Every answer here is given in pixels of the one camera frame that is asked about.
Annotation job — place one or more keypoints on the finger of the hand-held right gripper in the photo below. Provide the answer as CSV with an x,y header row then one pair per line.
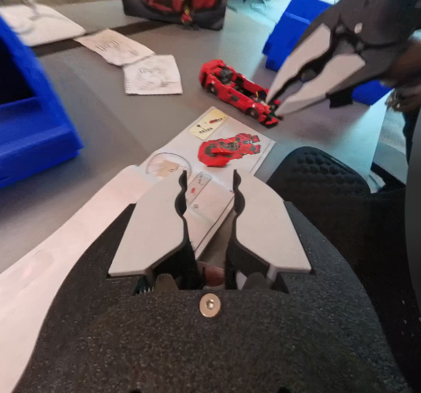
x,y
306,51
329,77

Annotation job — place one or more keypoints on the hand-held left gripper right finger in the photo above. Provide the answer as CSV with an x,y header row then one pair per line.
x,y
266,231

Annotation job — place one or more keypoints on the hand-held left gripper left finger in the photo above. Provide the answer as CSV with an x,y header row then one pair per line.
x,y
154,231

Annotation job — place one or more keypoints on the toy car instruction booklet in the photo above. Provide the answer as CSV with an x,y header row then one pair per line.
x,y
98,208

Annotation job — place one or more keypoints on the red toy car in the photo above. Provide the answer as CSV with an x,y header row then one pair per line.
x,y
230,87

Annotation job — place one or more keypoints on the person's right hand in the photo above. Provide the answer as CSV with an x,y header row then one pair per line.
x,y
409,70

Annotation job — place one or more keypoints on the blue plastic storage bin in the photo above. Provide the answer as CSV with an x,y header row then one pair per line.
x,y
289,31
368,95
39,136

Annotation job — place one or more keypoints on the black mesh chair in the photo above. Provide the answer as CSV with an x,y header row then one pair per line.
x,y
329,176

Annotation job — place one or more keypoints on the printed paper sheet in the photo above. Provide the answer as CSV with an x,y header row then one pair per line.
x,y
151,75
111,46

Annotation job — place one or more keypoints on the white paper sheet far left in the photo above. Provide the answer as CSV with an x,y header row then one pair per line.
x,y
49,28

